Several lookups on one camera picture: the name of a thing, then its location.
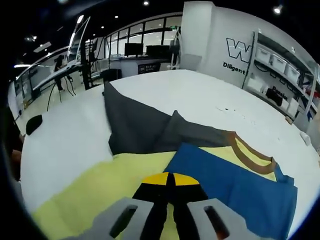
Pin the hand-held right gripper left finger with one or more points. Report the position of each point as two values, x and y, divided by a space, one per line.
107 222

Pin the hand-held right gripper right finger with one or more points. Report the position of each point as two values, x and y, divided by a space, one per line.
200 220

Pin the yellow blue grey garment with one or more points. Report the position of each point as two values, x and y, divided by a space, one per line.
140 120

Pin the black oval object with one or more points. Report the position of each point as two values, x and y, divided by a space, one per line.
34 125

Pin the white crumpled cloth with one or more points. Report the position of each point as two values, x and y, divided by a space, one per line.
305 138

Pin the small brown object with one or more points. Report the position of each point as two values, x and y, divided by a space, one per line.
290 120

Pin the black bag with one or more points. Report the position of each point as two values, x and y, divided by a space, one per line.
274 96

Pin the grey side desk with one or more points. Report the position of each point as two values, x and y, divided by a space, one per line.
57 75

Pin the white storage bin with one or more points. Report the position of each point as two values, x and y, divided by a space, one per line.
292 73
264 55
278 62

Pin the black computer monitor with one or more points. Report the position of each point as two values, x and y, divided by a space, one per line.
134 49
157 51

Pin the grey metal shelf rack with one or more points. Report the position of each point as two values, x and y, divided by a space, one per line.
277 50

